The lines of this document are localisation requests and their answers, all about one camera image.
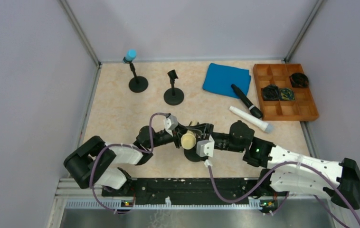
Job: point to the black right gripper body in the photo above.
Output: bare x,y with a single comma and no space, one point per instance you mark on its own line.
214,134

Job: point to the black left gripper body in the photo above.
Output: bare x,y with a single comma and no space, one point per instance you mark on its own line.
179,131

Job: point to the yellow toy microphone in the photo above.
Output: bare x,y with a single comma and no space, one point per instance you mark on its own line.
189,138

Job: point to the black mic stand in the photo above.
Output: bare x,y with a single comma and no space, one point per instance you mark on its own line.
192,155
173,96
137,84

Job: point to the blue toy microphone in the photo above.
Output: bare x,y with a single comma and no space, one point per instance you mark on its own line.
130,56

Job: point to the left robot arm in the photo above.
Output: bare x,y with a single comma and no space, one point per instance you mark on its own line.
90,164

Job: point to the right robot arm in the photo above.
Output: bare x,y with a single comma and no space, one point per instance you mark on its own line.
283,170

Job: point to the black toy microphone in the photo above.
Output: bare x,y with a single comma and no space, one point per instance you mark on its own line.
251,107

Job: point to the white toy microphone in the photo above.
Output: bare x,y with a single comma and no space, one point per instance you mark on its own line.
262,125

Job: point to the blue folded cloth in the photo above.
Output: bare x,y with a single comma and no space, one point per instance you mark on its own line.
219,79

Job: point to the wooden compartment tray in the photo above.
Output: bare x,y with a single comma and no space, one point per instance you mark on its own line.
283,93

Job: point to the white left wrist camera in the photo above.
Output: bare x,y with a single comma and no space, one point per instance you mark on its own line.
170,123

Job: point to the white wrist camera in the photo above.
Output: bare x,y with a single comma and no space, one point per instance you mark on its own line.
170,123
205,150

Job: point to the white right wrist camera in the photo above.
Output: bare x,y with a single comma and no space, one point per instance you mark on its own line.
205,150

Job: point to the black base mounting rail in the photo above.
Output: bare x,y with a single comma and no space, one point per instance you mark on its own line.
187,191

